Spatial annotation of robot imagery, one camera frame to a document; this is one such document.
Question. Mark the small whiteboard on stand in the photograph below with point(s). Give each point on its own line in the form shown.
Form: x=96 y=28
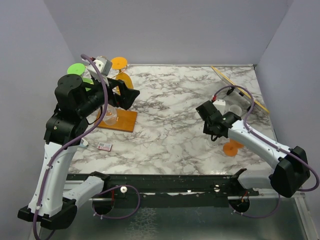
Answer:
x=240 y=91

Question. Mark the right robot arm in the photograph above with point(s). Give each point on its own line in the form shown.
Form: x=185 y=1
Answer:
x=288 y=166

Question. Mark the black metal base rail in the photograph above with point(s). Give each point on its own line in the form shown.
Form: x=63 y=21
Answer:
x=175 y=191

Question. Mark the yellow plastic wine glass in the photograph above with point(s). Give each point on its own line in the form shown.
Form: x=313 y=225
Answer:
x=121 y=64

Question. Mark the orange plastic wine glass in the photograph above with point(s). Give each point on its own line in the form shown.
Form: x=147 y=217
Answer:
x=231 y=148

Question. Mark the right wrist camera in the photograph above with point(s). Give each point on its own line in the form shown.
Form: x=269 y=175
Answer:
x=219 y=104

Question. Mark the clear stemmed glass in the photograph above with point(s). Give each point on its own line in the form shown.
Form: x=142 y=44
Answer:
x=213 y=141

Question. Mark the small white blue object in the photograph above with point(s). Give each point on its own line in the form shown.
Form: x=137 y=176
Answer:
x=83 y=143

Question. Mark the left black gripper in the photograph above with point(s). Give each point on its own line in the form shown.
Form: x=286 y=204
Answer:
x=127 y=97

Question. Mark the green plastic wine glass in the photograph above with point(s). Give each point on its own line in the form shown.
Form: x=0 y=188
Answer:
x=81 y=70

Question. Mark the small red white box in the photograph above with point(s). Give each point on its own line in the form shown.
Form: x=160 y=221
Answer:
x=104 y=146

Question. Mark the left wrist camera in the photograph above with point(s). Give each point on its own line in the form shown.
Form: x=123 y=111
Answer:
x=103 y=65

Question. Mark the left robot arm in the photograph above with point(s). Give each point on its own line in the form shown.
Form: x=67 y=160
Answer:
x=76 y=100

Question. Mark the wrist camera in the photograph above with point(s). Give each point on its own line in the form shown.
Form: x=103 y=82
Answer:
x=103 y=65
x=219 y=104

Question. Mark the gold wire glass rack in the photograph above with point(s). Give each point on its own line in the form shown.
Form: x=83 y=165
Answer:
x=126 y=121

